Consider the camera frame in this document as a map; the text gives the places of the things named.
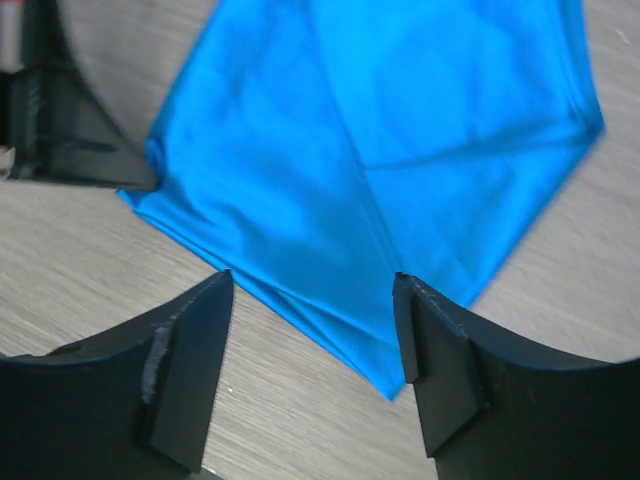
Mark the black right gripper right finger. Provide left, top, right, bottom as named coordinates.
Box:
left=393, top=274, right=639, bottom=479

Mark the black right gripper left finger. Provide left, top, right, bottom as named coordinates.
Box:
left=1, top=271, right=234, bottom=479

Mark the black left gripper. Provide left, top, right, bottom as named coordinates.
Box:
left=1, top=1, right=155, bottom=188

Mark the blue satin napkin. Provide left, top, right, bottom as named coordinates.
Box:
left=123, top=1, right=604, bottom=398

